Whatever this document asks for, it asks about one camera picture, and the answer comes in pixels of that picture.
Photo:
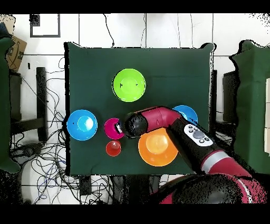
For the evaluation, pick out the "small pink bowl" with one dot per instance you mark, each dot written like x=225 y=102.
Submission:
x=109 y=129

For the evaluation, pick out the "orange cup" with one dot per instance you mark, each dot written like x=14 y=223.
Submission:
x=113 y=149

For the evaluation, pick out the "large yellow bowl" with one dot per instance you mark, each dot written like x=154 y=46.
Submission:
x=156 y=152

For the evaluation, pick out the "large green bowl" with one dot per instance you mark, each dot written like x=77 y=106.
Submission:
x=128 y=84

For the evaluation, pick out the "large blue bowl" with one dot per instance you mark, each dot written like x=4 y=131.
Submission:
x=73 y=124
x=189 y=112

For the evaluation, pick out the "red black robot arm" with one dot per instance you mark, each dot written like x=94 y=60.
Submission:
x=160 y=118

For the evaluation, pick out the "black power strip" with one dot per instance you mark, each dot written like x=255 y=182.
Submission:
x=85 y=187

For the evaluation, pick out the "dark green table cloth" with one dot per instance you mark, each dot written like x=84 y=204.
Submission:
x=179 y=74

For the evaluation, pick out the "black floor stand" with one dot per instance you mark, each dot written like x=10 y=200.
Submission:
x=41 y=95
x=230 y=95

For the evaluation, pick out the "black chair base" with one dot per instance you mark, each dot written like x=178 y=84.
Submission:
x=25 y=151

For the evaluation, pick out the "green cloth covered table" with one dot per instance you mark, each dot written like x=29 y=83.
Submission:
x=253 y=84
x=4 y=105

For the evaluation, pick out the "cardboard box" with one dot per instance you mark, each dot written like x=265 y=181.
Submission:
x=16 y=52

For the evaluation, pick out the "black square frame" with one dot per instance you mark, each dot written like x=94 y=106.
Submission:
x=34 y=21

